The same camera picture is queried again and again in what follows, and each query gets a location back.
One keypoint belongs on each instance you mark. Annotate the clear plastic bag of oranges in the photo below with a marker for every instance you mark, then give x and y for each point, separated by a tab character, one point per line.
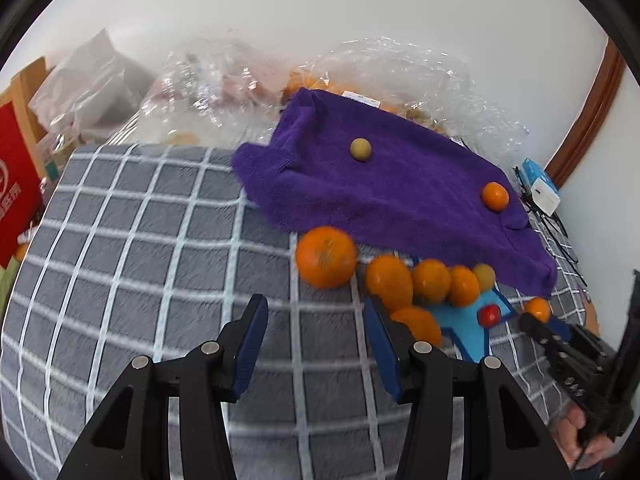
430	75

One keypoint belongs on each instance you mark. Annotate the grey checked blanket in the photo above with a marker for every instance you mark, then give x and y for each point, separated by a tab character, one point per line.
150	260

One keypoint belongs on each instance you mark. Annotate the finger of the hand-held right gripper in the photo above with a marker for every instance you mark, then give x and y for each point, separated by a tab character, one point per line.
536	327
561	330

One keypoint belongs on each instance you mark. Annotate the blue white charger box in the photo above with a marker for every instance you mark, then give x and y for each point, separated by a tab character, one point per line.
542	187

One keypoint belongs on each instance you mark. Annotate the person's right hand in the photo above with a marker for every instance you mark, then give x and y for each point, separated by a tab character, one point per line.
575	440

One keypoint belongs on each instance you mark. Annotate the small yellow-green fruit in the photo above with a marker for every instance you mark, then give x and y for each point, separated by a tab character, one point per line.
360	149

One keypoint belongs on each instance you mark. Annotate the small red tomato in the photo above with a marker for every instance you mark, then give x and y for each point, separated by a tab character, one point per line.
490	314

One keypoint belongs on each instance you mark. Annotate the purple towel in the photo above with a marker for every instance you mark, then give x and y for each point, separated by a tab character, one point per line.
400	190

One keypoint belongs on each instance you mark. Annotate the white bag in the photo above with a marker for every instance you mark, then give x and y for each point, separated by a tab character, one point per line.
95	85

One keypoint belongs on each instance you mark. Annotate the large orange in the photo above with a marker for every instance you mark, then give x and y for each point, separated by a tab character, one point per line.
326	257

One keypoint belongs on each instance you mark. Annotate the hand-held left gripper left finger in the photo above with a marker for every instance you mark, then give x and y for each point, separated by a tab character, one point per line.
250	345

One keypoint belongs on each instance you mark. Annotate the red cardboard box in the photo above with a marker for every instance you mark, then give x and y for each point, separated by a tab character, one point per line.
15	180

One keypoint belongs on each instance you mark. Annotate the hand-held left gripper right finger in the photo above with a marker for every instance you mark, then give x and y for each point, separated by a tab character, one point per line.
382	355

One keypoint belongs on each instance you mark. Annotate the small orange mandarin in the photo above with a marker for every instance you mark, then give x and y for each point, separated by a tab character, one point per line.
537	308
495	196

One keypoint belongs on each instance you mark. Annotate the brown wooden door frame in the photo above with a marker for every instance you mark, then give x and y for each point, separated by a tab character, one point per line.
590	110

